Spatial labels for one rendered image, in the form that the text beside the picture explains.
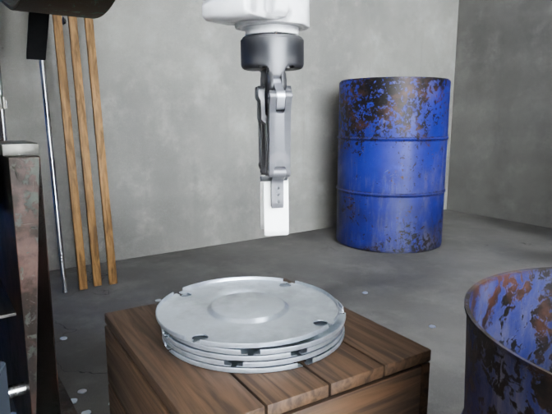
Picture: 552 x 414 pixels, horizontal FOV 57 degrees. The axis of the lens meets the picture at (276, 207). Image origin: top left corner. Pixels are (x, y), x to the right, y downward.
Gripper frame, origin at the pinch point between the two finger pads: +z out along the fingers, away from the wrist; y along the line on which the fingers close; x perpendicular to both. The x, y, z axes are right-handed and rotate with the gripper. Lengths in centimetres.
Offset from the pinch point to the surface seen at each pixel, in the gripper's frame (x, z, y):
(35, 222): 38.3, 7.3, 31.0
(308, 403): -3.4, 24.6, -4.9
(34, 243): 39, 11, 31
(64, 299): 63, 59, 133
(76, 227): 60, 34, 146
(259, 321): 1.1, 19.2, 8.9
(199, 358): 10.1, 21.5, 3.1
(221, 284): 6.1, 19.5, 27.3
